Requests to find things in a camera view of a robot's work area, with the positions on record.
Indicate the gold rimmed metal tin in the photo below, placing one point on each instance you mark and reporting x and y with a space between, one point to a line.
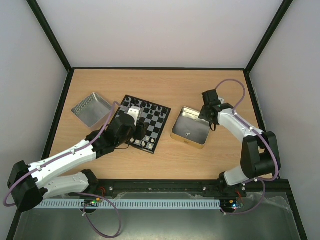
188 122

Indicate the left circuit board with LED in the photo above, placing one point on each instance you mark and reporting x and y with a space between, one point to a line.
92 202

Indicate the light blue slotted cable duct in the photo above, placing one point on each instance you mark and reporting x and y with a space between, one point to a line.
135 204

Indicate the right circuit board with LED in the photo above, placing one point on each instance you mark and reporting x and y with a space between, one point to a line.
232 204

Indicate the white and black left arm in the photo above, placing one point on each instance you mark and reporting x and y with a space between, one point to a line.
30 184

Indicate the black and silver chessboard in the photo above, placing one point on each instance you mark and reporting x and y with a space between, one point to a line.
156 126

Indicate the black chess pieces row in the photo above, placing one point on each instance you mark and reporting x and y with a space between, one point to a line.
148 108

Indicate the circuit board with led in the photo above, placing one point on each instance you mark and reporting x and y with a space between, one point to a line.
232 204
92 202

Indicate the silver textured metal tray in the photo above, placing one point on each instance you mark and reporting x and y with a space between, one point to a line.
92 111

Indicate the black cage frame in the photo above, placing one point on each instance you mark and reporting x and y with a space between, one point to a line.
38 13

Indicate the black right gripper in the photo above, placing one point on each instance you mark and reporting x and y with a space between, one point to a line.
206 116

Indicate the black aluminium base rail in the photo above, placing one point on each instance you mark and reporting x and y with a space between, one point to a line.
205 188

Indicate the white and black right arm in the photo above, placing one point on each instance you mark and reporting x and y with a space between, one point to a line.
259 159

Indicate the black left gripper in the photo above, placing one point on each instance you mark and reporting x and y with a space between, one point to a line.
141 131

